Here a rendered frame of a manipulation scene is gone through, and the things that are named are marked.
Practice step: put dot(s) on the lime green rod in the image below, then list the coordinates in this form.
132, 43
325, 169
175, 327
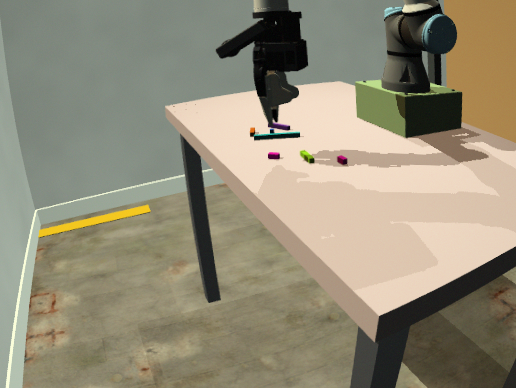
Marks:
309, 158

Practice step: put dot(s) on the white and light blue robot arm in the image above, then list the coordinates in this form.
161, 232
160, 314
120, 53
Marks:
425, 28

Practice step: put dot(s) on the purple rod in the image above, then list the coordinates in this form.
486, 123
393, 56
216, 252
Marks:
280, 126

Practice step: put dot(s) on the turquoise rod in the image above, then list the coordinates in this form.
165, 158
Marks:
276, 135

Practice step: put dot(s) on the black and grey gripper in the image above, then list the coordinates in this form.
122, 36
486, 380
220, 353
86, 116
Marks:
286, 47

